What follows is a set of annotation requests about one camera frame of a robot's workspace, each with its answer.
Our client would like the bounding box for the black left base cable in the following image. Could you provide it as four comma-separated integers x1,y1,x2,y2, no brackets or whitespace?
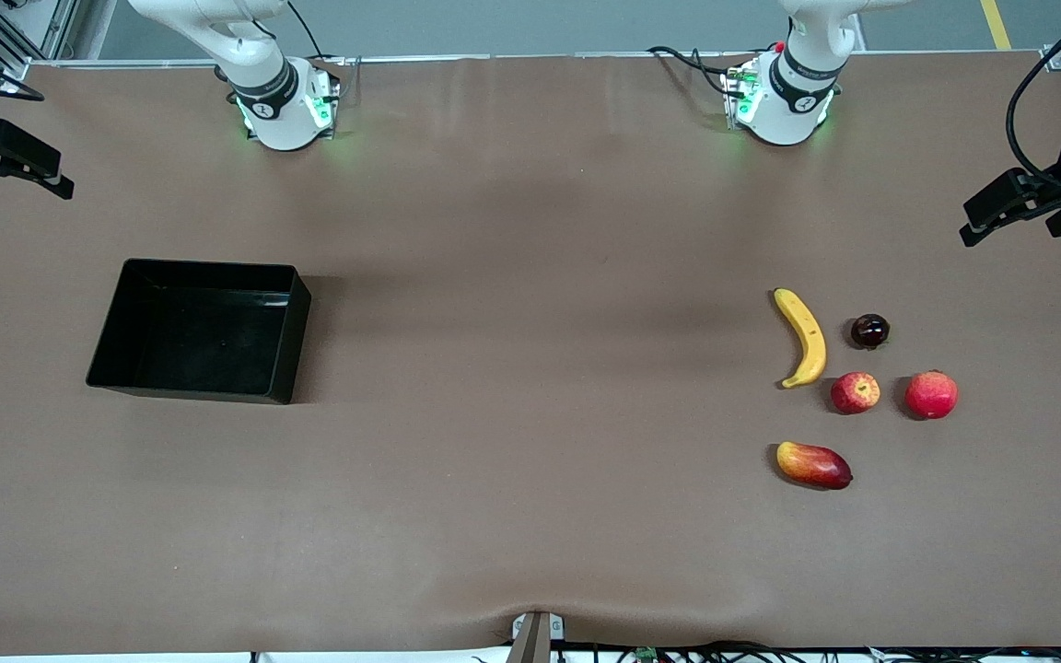
646,44,736,98

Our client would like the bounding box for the brown table mat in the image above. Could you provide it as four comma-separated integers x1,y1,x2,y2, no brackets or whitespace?
0,51,1061,657

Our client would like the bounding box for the black plastic box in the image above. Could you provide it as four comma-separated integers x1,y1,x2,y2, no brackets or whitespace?
86,258,312,406

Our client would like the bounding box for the black base cable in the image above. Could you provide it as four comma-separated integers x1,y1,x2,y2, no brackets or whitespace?
646,44,736,98
286,0,347,65

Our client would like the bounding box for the black right base cable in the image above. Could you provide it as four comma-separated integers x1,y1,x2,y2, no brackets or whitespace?
286,0,347,65

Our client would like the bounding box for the red yellow apple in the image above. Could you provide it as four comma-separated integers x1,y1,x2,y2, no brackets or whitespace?
830,371,881,415

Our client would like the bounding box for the red yellow mango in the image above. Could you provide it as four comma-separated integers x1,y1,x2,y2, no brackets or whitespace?
775,441,854,491

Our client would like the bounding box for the dark purple plum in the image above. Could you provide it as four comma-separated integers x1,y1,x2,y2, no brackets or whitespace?
850,313,891,351

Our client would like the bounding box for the yellow banana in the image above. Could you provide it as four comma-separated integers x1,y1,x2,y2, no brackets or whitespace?
773,287,828,390

